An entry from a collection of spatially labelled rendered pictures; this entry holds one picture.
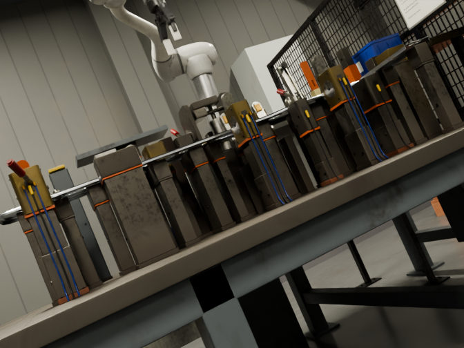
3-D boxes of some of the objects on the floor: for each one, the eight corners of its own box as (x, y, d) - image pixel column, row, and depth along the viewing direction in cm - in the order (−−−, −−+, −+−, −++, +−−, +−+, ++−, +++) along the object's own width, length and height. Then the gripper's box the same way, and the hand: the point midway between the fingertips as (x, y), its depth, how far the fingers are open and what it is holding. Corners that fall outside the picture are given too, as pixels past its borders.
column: (235, 374, 250) (184, 253, 255) (285, 345, 262) (235, 229, 267) (258, 384, 222) (199, 248, 227) (313, 351, 233) (256, 221, 239)
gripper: (142, 18, 215) (161, 63, 213) (150, -15, 191) (172, 35, 190) (158, 14, 217) (177, 58, 215) (168, -19, 194) (190, 30, 192)
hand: (174, 45), depth 203 cm, fingers open, 13 cm apart
